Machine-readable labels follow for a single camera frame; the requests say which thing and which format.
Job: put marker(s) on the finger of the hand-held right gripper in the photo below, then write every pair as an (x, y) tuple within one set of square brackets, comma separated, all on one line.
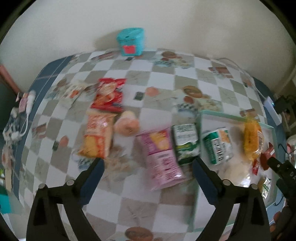
[(288, 191), (283, 169)]

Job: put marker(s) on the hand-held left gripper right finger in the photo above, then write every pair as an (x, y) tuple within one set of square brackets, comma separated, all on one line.
[(204, 183)]

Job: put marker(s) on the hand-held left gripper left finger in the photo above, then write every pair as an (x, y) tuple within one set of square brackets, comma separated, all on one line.
[(93, 180)]

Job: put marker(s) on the small green snack packet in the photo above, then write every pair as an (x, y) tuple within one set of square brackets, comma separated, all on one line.
[(266, 186)]

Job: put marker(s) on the small red packet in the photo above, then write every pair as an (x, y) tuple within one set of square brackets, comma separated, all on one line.
[(262, 160)]

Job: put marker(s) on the white bun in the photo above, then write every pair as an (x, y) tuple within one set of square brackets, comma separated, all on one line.
[(235, 172)]

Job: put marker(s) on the white and green packet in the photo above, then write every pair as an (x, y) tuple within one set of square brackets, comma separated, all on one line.
[(217, 146)]

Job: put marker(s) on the yellow packet with barcode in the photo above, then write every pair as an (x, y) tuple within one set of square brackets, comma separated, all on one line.
[(253, 141)]

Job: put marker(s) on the large green snack packet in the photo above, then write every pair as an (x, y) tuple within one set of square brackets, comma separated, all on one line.
[(186, 143)]

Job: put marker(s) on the orange bread packet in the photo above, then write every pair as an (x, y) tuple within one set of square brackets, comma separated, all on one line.
[(98, 136)]

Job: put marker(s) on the pink snack packet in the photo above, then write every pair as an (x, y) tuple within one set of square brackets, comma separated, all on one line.
[(161, 157)]

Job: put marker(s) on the round brown bun packet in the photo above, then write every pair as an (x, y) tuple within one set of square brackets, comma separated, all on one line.
[(127, 124)]

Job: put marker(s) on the white tray with teal rim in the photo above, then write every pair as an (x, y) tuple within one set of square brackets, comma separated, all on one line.
[(233, 122)]

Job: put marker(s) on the large red snack packet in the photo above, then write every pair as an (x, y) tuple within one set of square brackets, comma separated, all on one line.
[(108, 95)]

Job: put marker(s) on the cream snack packet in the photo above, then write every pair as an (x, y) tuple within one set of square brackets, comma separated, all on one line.
[(72, 90)]

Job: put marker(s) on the white power bank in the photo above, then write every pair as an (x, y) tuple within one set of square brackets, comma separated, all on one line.
[(270, 106)]

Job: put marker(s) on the brown cardboard strip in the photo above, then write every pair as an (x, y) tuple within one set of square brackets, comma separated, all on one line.
[(8, 171)]

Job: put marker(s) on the teal storage box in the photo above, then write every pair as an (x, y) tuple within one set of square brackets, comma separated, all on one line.
[(4, 204)]

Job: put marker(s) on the crumpled patterned paper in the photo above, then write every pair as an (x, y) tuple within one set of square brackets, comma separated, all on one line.
[(11, 128)]

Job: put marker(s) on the small pink sachet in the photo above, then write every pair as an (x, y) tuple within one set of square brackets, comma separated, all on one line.
[(22, 103)]

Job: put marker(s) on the checkered patterned tablecloth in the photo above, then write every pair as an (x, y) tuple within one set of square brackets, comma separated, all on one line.
[(157, 76)]

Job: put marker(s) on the dark cabinet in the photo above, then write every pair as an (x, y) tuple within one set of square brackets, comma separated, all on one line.
[(4, 102)]

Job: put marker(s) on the pinkish brown board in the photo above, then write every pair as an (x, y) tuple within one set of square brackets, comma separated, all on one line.
[(7, 76)]

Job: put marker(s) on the teal box with red label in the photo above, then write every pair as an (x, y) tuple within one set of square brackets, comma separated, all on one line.
[(130, 41)]

